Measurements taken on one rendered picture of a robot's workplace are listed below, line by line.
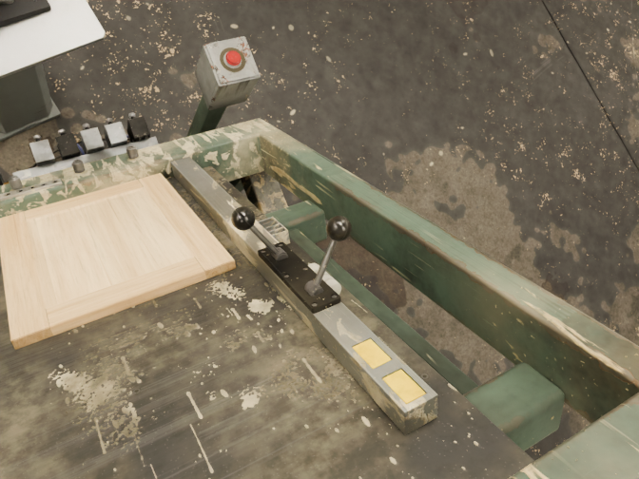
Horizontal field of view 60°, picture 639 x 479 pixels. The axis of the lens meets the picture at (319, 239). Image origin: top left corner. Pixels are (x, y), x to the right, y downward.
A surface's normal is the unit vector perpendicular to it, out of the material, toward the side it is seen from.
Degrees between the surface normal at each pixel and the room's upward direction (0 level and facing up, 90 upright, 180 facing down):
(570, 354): 90
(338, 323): 54
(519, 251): 0
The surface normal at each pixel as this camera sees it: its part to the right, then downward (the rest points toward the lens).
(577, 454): -0.09, -0.85
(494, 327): -0.87, 0.32
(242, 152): 0.49, 0.41
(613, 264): 0.35, -0.16
